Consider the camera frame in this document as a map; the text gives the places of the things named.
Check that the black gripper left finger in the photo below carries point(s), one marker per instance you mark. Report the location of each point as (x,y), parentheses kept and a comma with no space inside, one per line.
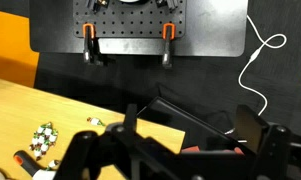
(90,156)

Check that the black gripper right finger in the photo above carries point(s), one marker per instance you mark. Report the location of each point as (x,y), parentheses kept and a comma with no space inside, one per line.
(273,153)

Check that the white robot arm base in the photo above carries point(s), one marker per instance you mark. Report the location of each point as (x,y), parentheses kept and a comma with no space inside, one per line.
(131,1)

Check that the red item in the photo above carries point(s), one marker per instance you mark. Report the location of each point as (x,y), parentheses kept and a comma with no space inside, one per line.
(190,149)

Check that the black open box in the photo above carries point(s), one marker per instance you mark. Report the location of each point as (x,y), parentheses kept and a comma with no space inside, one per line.
(176,116)

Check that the black orange spring clamp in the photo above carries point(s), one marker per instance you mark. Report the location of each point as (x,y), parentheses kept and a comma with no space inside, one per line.
(167,46)
(88,43)

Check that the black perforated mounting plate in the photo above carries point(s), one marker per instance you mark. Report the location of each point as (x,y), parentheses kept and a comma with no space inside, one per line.
(133,23)

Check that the large black base plate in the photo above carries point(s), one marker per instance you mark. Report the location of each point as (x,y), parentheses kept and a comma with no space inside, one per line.
(216,30)

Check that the black mounting bracket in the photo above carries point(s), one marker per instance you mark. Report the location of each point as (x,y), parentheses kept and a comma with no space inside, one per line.
(96,5)
(168,4)

